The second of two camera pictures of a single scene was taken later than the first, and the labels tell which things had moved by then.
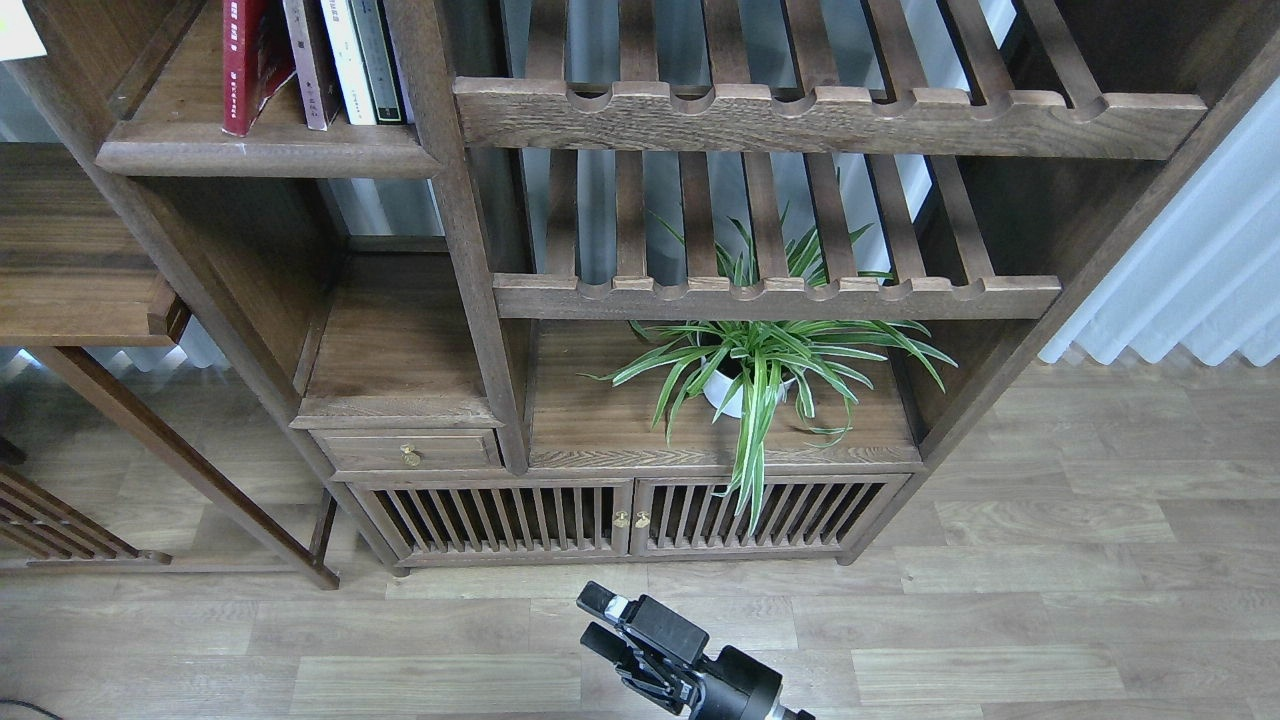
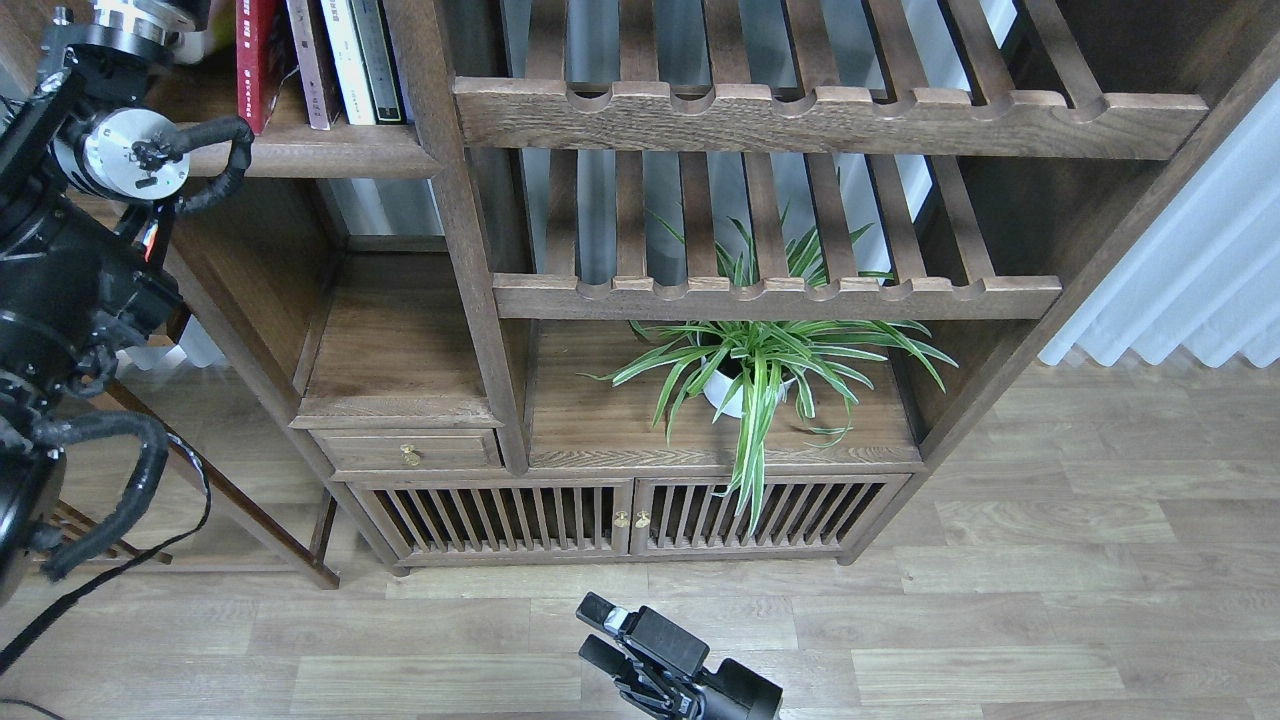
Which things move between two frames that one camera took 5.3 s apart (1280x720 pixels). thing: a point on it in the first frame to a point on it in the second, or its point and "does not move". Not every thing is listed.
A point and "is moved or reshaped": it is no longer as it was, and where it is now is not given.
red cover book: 248,80 is moved or reshaped
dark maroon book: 332,90 does not move
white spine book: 347,61 does not move
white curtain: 1207,275 does not move
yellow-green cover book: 19,35 is moved or reshaped
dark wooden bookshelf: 655,283 does not move
